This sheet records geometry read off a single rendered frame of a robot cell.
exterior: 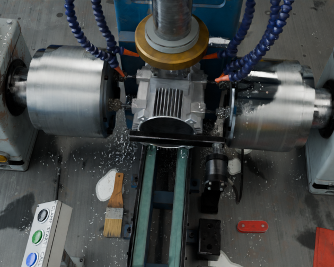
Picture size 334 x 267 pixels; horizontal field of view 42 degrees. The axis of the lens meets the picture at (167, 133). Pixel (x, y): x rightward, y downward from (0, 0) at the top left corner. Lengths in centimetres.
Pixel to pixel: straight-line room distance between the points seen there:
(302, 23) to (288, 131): 77
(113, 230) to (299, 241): 53
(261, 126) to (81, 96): 45
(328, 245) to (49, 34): 122
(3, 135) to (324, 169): 88
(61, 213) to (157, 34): 47
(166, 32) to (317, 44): 87
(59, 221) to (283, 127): 58
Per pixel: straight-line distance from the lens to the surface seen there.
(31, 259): 100
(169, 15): 96
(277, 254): 128
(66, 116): 113
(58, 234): 101
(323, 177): 130
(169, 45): 100
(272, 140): 113
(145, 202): 117
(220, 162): 109
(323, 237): 132
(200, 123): 113
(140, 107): 113
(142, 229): 114
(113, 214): 128
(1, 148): 132
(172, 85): 111
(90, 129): 114
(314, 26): 181
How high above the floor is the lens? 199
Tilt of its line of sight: 58 degrees down
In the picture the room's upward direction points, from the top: straight up
